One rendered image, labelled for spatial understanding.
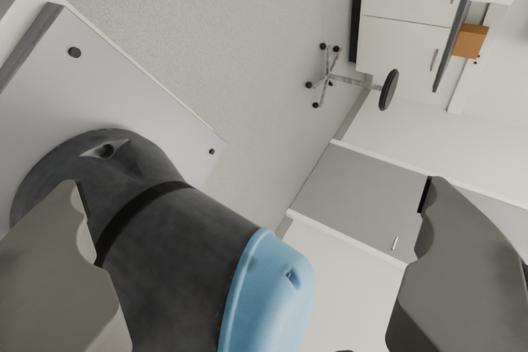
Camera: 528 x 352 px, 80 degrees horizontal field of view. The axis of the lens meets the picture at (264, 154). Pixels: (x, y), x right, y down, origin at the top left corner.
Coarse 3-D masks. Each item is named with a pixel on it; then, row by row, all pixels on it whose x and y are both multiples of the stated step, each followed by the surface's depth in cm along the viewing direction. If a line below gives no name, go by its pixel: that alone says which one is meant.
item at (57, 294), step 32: (64, 192) 10; (32, 224) 9; (64, 224) 9; (0, 256) 8; (32, 256) 8; (64, 256) 8; (96, 256) 10; (0, 288) 7; (32, 288) 7; (64, 288) 7; (96, 288) 7; (0, 320) 7; (32, 320) 7; (64, 320) 7; (96, 320) 7
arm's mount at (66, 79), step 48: (48, 48) 23; (96, 48) 26; (0, 96) 22; (48, 96) 25; (96, 96) 28; (144, 96) 32; (0, 144) 23; (48, 144) 26; (192, 144) 40; (0, 192) 24
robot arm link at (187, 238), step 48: (192, 192) 26; (144, 240) 22; (192, 240) 21; (240, 240) 21; (144, 288) 20; (192, 288) 19; (240, 288) 19; (288, 288) 19; (144, 336) 18; (192, 336) 18; (240, 336) 17; (288, 336) 20
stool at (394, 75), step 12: (324, 48) 257; (336, 48) 283; (336, 60) 279; (396, 72) 244; (312, 84) 259; (324, 84) 279; (336, 84) 301; (360, 84) 263; (372, 84) 259; (384, 84) 242; (396, 84) 261; (324, 96) 284; (384, 96) 242; (384, 108) 253
